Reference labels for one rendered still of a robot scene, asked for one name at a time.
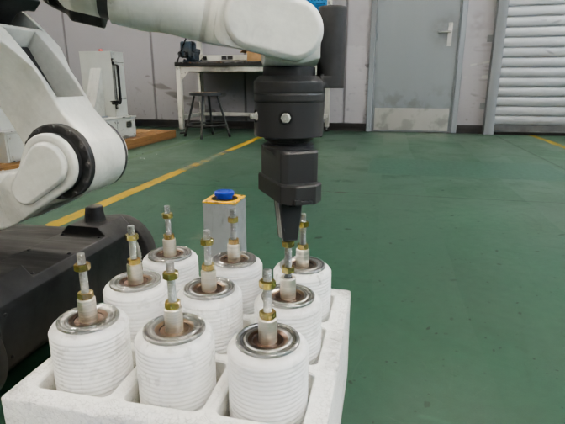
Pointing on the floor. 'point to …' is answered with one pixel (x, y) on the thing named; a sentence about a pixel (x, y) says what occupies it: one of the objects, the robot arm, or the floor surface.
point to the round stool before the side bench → (203, 113)
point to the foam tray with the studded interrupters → (34, 410)
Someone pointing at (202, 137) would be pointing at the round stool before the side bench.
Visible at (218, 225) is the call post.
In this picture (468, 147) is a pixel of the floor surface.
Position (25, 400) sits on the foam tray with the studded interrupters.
